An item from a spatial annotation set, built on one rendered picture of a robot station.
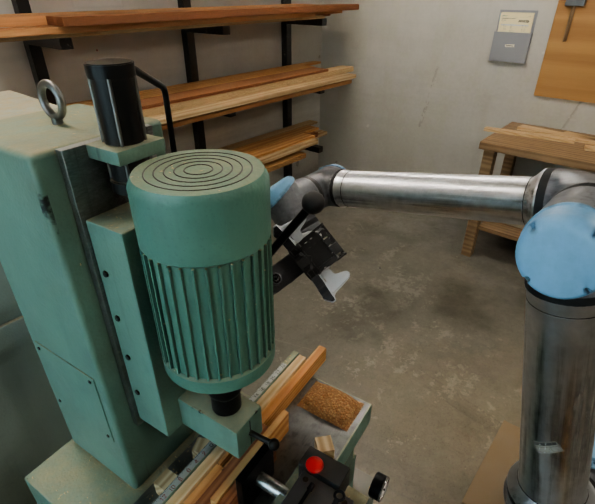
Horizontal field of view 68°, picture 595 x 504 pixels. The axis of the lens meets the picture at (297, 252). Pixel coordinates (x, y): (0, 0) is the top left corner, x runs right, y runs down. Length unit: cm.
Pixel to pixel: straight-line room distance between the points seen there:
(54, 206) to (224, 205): 27
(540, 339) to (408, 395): 160
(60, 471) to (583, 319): 104
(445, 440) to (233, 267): 177
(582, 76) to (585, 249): 300
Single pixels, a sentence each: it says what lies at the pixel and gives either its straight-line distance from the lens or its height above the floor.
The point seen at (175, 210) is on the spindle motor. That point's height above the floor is 149.
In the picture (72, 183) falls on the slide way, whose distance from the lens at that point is 67.
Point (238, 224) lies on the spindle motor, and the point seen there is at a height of 146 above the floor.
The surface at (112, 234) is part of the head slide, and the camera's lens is 65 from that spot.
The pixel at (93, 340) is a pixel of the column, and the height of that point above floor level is 121.
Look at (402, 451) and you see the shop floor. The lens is 212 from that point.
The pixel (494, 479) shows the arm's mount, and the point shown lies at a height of 61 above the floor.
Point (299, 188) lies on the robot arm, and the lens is 100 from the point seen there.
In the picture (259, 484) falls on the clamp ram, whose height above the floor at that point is 95.
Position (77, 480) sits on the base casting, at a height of 80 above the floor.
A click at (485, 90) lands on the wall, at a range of 380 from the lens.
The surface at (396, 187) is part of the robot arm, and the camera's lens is 94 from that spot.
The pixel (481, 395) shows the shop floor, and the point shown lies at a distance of 243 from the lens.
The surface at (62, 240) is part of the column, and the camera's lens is 70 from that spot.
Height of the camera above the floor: 170
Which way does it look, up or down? 31 degrees down
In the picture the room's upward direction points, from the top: straight up
